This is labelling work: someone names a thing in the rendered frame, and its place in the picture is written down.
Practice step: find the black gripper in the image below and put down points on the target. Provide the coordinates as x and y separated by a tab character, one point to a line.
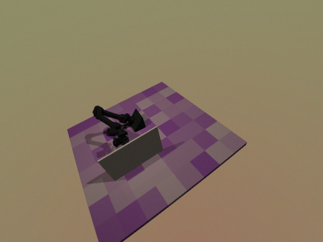
124	138

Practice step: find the dark grey flat panel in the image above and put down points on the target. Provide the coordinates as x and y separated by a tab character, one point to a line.
134	153

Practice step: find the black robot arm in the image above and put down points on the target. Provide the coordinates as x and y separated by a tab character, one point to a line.
115	128

